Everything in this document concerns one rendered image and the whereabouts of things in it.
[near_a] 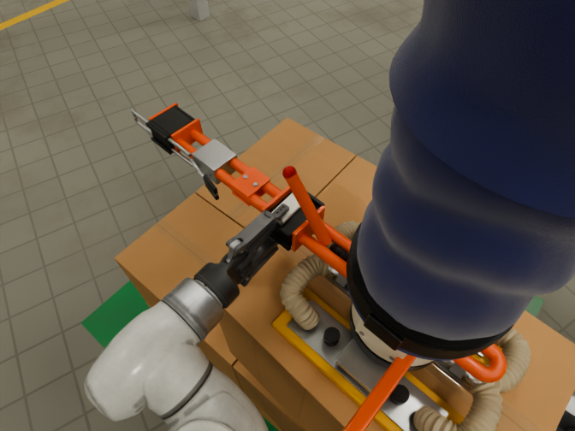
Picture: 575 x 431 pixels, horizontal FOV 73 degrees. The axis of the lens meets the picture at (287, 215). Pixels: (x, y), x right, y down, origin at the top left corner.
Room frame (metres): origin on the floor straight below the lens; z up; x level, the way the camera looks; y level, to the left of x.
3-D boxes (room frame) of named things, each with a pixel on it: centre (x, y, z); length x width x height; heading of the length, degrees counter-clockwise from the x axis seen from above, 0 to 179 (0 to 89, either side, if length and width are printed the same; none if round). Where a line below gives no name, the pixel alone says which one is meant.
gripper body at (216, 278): (0.30, 0.10, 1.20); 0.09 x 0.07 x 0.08; 141
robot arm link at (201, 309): (0.24, 0.15, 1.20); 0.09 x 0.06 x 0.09; 51
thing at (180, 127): (0.66, 0.24, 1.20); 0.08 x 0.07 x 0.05; 48
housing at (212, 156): (0.56, 0.15, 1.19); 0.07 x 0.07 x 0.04; 48
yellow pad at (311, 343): (0.18, -0.13, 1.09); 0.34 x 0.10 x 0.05; 48
